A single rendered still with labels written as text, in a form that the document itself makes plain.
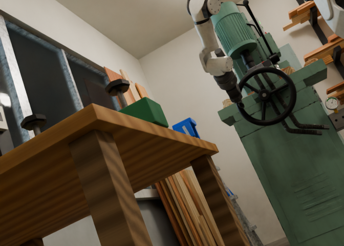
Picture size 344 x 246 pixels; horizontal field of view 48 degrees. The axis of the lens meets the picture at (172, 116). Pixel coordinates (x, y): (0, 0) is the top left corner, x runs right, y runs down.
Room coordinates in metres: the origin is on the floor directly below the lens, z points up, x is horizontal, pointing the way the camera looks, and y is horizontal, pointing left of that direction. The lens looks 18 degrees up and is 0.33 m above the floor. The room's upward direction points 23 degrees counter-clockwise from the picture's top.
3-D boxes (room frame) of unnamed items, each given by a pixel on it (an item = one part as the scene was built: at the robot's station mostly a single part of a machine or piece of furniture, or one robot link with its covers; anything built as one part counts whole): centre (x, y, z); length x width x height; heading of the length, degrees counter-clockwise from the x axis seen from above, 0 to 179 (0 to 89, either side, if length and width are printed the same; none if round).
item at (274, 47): (2.30, -0.74, 1.22); 0.09 x 0.08 x 0.15; 165
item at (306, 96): (2.25, -0.57, 0.76); 0.57 x 0.45 x 0.09; 165
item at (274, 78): (1.93, -0.52, 0.91); 0.15 x 0.14 x 0.09; 75
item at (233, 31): (2.13, -0.54, 1.35); 0.18 x 0.18 x 0.31
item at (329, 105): (1.86, -0.74, 0.65); 0.06 x 0.04 x 0.08; 75
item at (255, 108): (2.07, -0.52, 0.82); 0.40 x 0.21 x 0.04; 75
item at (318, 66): (2.02, -0.54, 0.87); 0.61 x 0.30 x 0.06; 75
